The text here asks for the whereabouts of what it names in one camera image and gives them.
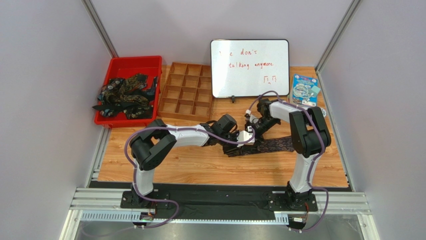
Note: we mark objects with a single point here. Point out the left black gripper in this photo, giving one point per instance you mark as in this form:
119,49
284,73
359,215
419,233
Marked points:
231,145

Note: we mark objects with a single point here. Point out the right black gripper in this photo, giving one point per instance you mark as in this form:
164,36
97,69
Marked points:
254,127

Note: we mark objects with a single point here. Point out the dark paisley tie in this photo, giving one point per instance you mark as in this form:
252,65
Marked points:
272,145

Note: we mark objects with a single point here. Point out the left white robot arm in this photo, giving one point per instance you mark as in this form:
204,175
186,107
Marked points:
146,149

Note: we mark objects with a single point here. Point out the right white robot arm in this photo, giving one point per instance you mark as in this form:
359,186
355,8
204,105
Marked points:
310,137

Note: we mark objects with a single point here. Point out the pile of patterned ties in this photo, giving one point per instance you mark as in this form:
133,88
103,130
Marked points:
131,96

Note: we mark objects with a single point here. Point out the blue packaged item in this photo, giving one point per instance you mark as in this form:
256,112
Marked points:
304,90

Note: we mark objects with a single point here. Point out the whiteboard with red writing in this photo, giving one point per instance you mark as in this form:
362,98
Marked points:
249,67

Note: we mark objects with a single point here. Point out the brown compartment tray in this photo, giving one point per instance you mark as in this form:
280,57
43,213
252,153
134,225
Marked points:
187,93

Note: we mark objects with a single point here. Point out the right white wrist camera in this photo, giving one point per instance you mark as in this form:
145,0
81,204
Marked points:
250,119

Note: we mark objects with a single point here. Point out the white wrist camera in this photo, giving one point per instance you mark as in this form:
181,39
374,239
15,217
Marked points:
246,137
250,119

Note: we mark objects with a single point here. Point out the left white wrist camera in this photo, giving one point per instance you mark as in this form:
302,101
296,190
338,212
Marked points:
246,137

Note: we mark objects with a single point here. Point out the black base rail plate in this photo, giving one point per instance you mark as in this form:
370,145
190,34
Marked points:
209,202

